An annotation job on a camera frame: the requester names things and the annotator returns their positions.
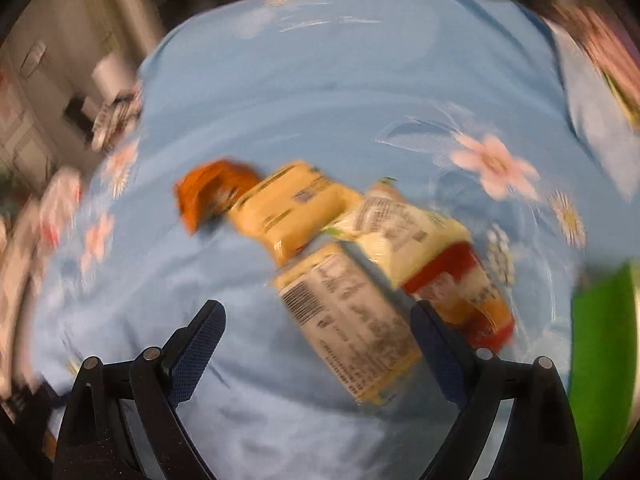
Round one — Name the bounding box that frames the red orange snack packet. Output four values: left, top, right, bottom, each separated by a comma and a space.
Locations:
402, 243, 514, 353

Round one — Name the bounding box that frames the pale yellow snack packet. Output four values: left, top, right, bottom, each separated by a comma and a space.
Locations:
274, 243, 421, 405

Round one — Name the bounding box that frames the white green snack packet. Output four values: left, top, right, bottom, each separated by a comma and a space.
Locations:
323, 180, 472, 288

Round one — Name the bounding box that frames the green storage box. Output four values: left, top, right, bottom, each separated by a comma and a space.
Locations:
568, 260, 639, 479

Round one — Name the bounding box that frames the black white patterned cloth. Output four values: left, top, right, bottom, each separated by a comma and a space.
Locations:
91, 82, 142, 153

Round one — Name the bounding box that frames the blue floral pillow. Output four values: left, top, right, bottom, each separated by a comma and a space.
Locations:
544, 6, 639, 202

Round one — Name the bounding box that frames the white paper roll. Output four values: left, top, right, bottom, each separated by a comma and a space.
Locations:
91, 51, 136, 103

